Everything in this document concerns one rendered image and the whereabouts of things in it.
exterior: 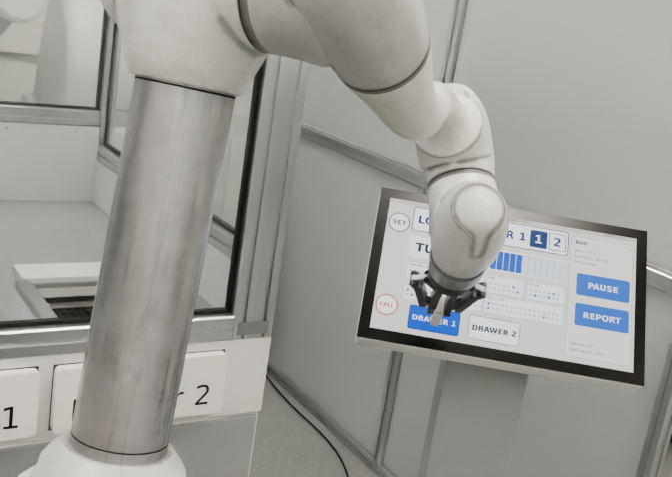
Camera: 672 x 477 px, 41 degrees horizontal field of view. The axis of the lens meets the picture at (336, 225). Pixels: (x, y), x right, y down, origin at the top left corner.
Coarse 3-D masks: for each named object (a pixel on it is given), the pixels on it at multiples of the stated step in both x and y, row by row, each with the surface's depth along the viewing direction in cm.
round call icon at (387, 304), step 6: (378, 294) 164; (384, 294) 164; (390, 294) 164; (378, 300) 164; (384, 300) 164; (390, 300) 164; (396, 300) 164; (378, 306) 163; (384, 306) 163; (390, 306) 163; (396, 306) 163; (378, 312) 162; (384, 312) 163; (390, 312) 163; (396, 312) 163
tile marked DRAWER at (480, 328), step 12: (468, 324) 162; (480, 324) 162; (492, 324) 162; (504, 324) 162; (516, 324) 162; (468, 336) 161; (480, 336) 161; (492, 336) 161; (504, 336) 161; (516, 336) 161
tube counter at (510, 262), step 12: (504, 252) 169; (492, 264) 167; (504, 264) 168; (516, 264) 168; (528, 264) 168; (540, 264) 168; (552, 264) 168; (564, 264) 168; (540, 276) 167; (552, 276) 167; (564, 276) 167
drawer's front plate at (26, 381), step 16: (32, 368) 136; (0, 384) 133; (16, 384) 134; (32, 384) 135; (0, 400) 133; (16, 400) 135; (32, 400) 136; (0, 416) 134; (16, 416) 135; (32, 416) 137; (0, 432) 135; (16, 432) 136; (32, 432) 138
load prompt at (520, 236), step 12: (420, 216) 171; (420, 228) 170; (516, 228) 171; (528, 228) 171; (540, 228) 171; (516, 240) 170; (528, 240) 170; (540, 240) 170; (552, 240) 170; (564, 240) 170; (552, 252) 169; (564, 252) 169
